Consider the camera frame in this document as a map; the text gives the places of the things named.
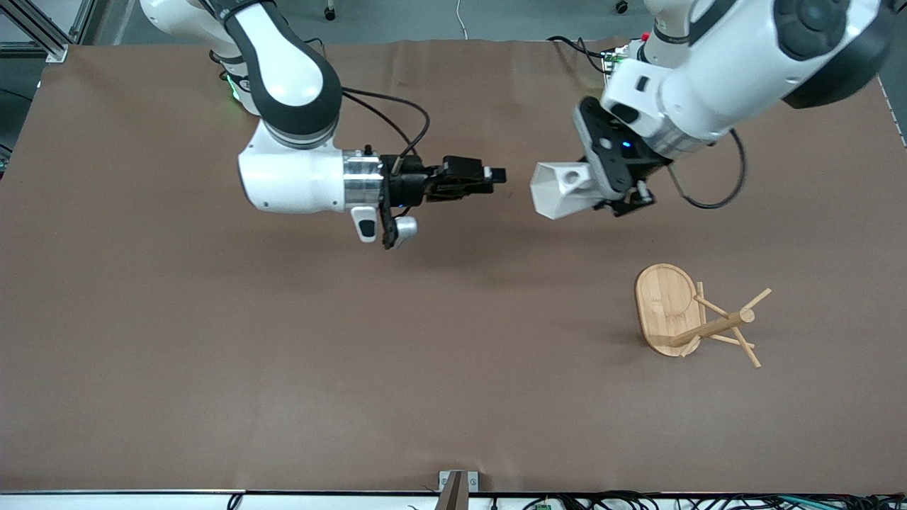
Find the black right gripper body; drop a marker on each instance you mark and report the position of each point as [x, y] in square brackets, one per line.
[407, 188]

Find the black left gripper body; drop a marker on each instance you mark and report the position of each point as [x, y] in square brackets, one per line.
[643, 172]

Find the white faceted cup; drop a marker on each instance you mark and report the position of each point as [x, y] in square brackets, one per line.
[556, 195]

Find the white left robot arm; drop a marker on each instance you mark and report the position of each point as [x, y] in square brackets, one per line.
[708, 92]

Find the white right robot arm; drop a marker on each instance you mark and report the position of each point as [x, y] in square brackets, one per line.
[290, 177]

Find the wooden cup rack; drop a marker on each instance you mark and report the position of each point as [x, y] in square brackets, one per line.
[662, 304]

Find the brown table cover sheet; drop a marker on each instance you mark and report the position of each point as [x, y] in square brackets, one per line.
[283, 354]

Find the white side rail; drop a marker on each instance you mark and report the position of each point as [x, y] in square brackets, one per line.
[893, 113]

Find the metal bracket with post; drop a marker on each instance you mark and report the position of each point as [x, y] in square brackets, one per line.
[457, 485]

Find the aluminium frame profile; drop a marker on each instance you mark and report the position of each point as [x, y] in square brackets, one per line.
[42, 39]

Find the white table edge rail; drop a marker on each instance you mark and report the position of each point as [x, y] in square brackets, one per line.
[106, 501]

